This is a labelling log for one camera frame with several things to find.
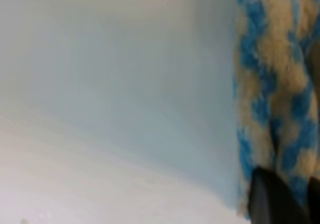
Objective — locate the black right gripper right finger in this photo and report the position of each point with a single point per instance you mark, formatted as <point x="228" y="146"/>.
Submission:
<point x="314" y="200"/>

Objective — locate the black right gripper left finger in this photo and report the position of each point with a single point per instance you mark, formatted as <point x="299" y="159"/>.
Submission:
<point x="271" y="202"/>

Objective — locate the blue and white striped rag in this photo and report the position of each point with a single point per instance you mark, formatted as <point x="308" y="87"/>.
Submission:
<point x="276" y="86"/>

